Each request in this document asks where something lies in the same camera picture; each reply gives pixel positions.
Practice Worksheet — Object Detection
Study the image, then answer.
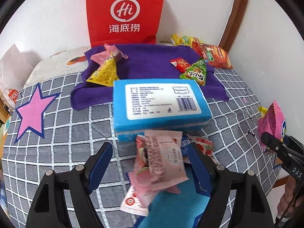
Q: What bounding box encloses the white plastic bag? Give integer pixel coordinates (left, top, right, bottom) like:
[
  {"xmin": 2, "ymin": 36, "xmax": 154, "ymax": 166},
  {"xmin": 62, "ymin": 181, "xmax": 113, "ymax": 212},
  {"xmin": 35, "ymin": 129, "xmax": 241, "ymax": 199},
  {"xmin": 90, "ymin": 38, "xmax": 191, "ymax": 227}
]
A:
[{"xmin": 0, "ymin": 43, "xmax": 40, "ymax": 105}]

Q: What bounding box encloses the blue cookie packet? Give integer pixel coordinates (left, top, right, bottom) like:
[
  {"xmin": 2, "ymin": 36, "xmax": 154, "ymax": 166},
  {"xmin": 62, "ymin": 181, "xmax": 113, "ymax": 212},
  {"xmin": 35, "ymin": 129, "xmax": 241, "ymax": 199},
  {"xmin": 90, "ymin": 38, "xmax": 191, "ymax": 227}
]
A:
[{"xmin": 180, "ymin": 134, "xmax": 197, "ymax": 164}]

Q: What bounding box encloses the black cable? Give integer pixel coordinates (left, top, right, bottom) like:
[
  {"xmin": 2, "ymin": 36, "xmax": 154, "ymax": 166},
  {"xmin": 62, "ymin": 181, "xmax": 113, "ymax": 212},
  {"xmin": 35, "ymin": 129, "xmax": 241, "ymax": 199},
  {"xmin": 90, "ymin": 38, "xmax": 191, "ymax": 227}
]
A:
[{"xmin": 277, "ymin": 183, "xmax": 301, "ymax": 228}]

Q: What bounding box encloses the red paper bag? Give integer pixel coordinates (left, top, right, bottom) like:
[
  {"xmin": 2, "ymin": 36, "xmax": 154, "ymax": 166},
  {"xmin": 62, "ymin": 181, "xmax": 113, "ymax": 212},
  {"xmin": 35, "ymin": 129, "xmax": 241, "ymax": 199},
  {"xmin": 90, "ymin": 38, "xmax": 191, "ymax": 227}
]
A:
[{"xmin": 85, "ymin": 0, "xmax": 167, "ymax": 47}]

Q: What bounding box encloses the small red snack packet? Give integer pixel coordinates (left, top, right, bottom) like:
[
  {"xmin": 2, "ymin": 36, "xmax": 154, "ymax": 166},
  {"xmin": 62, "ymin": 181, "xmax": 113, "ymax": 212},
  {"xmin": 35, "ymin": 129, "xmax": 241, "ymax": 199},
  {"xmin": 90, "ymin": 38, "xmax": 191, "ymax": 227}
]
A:
[{"xmin": 170, "ymin": 57, "xmax": 192, "ymax": 74}]

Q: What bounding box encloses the person's right hand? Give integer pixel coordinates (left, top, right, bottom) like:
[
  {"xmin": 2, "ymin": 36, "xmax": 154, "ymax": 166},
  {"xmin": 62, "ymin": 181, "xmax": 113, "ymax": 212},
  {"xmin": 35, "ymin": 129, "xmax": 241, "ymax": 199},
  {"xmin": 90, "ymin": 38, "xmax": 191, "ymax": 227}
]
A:
[{"xmin": 277, "ymin": 178, "xmax": 297, "ymax": 218}]

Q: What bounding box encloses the wooden furniture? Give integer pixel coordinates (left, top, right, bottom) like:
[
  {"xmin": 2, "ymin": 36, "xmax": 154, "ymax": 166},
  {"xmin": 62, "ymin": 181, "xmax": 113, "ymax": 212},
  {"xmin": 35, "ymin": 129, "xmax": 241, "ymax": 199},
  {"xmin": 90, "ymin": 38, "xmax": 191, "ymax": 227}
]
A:
[{"xmin": 0, "ymin": 93, "xmax": 11, "ymax": 124}]

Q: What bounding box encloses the pink white candy packet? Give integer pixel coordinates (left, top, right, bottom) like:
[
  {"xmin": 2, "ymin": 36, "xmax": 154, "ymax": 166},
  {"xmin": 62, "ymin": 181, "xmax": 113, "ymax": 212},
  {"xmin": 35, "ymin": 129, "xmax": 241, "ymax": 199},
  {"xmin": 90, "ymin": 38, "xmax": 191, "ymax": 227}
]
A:
[{"xmin": 120, "ymin": 134, "xmax": 181, "ymax": 217}]

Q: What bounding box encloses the red chips bag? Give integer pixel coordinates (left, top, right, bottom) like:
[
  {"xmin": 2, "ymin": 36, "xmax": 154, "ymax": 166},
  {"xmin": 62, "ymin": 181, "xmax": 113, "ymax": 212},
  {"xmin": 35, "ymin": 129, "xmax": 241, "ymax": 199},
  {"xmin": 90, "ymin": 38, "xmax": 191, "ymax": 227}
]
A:
[{"xmin": 191, "ymin": 40, "xmax": 232, "ymax": 70}]

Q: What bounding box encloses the pink crinkled snack packet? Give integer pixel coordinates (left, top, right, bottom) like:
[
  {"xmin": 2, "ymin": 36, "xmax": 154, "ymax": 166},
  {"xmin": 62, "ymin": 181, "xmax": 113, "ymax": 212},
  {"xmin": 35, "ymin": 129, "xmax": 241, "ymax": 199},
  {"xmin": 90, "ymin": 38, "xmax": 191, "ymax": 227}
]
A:
[{"xmin": 90, "ymin": 43, "xmax": 129, "ymax": 64}]

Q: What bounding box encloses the light pink snack packet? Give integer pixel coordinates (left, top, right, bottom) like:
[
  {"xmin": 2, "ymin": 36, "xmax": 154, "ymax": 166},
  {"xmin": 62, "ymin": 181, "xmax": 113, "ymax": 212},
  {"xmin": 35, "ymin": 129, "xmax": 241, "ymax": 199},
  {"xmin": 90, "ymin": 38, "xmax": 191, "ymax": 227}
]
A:
[{"xmin": 144, "ymin": 130, "xmax": 190, "ymax": 192}]

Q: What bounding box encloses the blue box with white label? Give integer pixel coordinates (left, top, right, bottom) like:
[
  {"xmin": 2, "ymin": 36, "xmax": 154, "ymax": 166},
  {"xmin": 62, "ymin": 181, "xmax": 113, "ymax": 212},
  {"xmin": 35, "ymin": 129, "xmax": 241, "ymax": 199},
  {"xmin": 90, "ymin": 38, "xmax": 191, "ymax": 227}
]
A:
[{"xmin": 112, "ymin": 78, "xmax": 213, "ymax": 141}]

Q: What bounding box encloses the brown wooden door frame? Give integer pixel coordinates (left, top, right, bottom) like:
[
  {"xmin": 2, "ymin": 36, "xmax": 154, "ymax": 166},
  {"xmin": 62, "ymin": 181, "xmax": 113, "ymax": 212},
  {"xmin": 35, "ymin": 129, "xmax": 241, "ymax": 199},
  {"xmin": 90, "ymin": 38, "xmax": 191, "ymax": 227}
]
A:
[{"xmin": 218, "ymin": 0, "xmax": 252, "ymax": 53}]

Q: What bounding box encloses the green triangular snack packet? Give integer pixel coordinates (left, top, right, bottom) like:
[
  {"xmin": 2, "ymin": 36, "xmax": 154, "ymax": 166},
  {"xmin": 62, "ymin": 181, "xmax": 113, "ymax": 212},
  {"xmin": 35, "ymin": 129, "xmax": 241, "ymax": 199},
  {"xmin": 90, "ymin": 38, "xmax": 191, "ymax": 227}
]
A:
[{"xmin": 179, "ymin": 57, "xmax": 207, "ymax": 86}]

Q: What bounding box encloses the newspaper print pillow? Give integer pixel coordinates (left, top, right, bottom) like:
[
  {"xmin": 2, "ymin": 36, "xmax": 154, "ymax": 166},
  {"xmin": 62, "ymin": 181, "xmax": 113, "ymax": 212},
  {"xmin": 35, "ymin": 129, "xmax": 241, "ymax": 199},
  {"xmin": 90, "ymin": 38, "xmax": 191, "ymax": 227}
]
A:
[{"xmin": 25, "ymin": 48, "xmax": 92, "ymax": 86}]

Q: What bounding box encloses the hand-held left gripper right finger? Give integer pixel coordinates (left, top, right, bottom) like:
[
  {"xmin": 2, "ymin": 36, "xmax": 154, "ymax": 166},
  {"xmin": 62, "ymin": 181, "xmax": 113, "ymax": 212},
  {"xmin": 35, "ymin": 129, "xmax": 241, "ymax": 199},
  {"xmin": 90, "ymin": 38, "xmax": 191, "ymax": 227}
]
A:
[{"xmin": 189, "ymin": 142, "xmax": 273, "ymax": 228}]

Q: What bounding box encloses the grey checked bed sheet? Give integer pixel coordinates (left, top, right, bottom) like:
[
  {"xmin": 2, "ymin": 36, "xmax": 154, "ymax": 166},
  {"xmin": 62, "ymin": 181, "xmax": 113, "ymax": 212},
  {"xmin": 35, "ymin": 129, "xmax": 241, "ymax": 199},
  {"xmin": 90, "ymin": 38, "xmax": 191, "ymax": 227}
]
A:
[{"xmin": 0, "ymin": 68, "xmax": 288, "ymax": 228}]

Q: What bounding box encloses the purple towel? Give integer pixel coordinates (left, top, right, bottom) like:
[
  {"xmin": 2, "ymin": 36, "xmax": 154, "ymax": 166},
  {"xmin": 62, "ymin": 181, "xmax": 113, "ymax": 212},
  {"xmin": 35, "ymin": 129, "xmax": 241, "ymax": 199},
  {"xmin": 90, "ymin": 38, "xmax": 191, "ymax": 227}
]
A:
[{"xmin": 70, "ymin": 43, "xmax": 230, "ymax": 111}]

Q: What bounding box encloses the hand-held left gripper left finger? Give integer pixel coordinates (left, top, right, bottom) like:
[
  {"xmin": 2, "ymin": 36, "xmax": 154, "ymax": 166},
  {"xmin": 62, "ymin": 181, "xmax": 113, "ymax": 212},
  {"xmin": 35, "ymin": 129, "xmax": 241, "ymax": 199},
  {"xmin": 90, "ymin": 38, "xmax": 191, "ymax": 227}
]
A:
[{"xmin": 27, "ymin": 142, "xmax": 113, "ymax": 228}]

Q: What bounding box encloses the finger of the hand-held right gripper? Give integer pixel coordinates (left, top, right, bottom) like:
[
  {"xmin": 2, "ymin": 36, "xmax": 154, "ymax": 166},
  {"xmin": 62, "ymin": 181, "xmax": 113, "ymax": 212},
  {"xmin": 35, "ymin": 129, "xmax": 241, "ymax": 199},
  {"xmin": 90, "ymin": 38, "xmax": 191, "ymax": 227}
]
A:
[
  {"xmin": 261, "ymin": 132, "xmax": 289, "ymax": 158},
  {"xmin": 284, "ymin": 134, "xmax": 304, "ymax": 149}
]

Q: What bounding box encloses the red white strawberry candy packet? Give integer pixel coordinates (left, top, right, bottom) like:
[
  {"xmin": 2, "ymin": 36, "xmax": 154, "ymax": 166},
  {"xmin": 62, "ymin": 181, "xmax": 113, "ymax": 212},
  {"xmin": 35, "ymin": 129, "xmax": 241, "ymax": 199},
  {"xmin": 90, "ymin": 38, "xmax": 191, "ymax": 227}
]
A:
[{"xmin": 190, "ymin": 135, "xmax": 213, "ymax": 157}]

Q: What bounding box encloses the yellow chips bag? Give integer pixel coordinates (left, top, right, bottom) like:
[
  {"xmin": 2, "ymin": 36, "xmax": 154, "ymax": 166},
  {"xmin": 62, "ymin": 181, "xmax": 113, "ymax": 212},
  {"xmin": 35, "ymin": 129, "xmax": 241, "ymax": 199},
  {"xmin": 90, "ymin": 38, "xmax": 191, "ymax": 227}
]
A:
[{"xmin": 170, "ymin": 33, "xmax": 202, "ymax": 47}]

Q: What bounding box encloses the pink yellow triangular snack packet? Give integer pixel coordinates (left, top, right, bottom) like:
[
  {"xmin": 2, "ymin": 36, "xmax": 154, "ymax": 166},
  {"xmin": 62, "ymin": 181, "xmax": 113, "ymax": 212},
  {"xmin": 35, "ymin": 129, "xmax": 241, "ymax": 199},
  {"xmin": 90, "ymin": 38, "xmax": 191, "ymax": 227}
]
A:
[{"xmin": 258, "ymin": 100, "xmax": 287, "ymax": 155}]

